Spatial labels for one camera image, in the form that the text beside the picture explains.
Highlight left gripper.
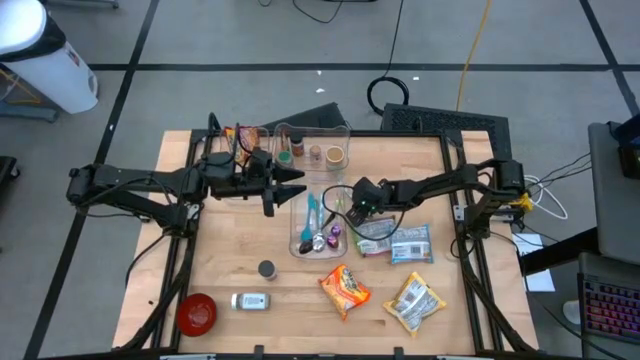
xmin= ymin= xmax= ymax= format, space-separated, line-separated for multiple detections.
xmin=202 ymin=148 xmax=307 ymax=218

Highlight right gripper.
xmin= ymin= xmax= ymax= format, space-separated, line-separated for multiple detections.
xmin=344 ymin=176 xmax=396 ymax=227

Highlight purple iridescent spoon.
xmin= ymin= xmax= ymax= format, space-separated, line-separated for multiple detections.
xmin=330 ymin=199 xmax=344 ymax=238

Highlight silver spoon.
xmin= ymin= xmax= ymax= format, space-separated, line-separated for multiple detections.
xmin=313 ymin=196 xmax=327 ymax=253

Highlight teal plastic spoon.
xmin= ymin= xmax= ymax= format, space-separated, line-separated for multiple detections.
xmin=299 ymin=193 xmax=317 ymax=242

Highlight tan lid white canister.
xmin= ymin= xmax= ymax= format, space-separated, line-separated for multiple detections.
xmin=324 ymin=144 xmax=346 ymax=170

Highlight Maruchan roast beef ramen pack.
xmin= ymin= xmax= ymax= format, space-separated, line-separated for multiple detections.
xmin=222 ymin=124 xmax=262 ymax=164

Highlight green white ramen pack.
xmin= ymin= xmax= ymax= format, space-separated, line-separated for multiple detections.
xmin=352 ymin=215 xmax=396 ymax=259

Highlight clear plastic bin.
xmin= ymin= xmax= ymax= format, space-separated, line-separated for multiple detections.
xmin=210 ymin=127 xmax=271 ymax=207
xmin=269 ymin=122 xmax=351 ymax=184
xmin=289 ymin=179 xmax=350 ymax=261

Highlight blue white ramen pack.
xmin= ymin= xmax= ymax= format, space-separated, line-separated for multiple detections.
xmin=388 ymin=223 xmax=435 ymax=265

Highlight black angled panel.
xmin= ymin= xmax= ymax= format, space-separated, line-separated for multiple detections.
xmin=263 ymin=101 xmax=349 ymax=132

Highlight orange ramen noodle pack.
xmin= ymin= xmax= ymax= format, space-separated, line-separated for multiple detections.
xmin=318 ymin=263 xmax=373 ymax=321

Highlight dark spice jar grey lid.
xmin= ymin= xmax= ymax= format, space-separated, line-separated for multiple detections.
xmin=256 ymin=259 xmax=279 ymax=282

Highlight yellow ramen noodle pack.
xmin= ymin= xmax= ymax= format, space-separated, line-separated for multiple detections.
xmin=382 ymin=270 xmax=448 ymax=337

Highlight white labelled spice jar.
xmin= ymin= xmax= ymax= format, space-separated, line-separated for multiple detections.
xmin=230 ymin=292 xmax=272 ymax=311

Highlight red bowl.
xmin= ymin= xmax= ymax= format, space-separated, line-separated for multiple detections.
xmin=174 ymin=292 xmax=219 ymax=338

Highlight yellow connector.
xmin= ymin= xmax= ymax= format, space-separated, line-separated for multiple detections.
xmin=512 ymin=193 xmax=535 ymax=214

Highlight white paper sheet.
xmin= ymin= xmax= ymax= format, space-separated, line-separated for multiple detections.
xmin=512 ymin=232 xmax=557 ymax=294

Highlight black desk beam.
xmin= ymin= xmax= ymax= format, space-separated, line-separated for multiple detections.
xmin=518 ymin=227 xmax=601 ymax=277

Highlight white mouse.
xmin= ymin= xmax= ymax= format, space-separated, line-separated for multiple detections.
xmin=563 ymin=298 xmax=584 ymax=325

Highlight white trash bin black bag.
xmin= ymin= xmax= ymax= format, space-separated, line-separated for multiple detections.
xmin=0 ymin=0 xmax=100 ymax=115

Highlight grey-legged wooden desk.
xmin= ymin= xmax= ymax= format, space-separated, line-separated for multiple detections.
xmin=0 ymin=97 xmax=59 ymax=124

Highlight grey standing desk base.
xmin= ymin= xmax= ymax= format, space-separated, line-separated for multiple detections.
xmin=47 ymin=0 xmax=121 ymax=10

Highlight backlit keyboard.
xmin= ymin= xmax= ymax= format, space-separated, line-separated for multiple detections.
xmin=579 ymin=274 xmax=640 ymax=346

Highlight black device on desk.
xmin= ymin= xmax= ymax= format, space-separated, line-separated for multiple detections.
xmin=607 ymin=113 xmax=640 ymax=180

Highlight black aluminium rig frame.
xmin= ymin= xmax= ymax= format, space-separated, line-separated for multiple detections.
xmin=112 ymin=127 xmax=539 ymax=360

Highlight black coiled cable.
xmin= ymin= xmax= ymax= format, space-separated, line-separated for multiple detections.
xmin=366 ymin=0 xmax=411 ymax=117

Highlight black floor cable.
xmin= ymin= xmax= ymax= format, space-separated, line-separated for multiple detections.
xmin=291 ymin=0 xmax=351 ymax=25

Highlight yellow cable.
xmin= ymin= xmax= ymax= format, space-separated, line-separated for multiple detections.
xmin=0 ymin=67 xmax=45 ymax=106
xmin=454 ymin=0 xmax=495 ymax=112

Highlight white cables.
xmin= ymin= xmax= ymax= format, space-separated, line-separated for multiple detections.
xmin=522 ymin=174 xmax=570 ymax=221

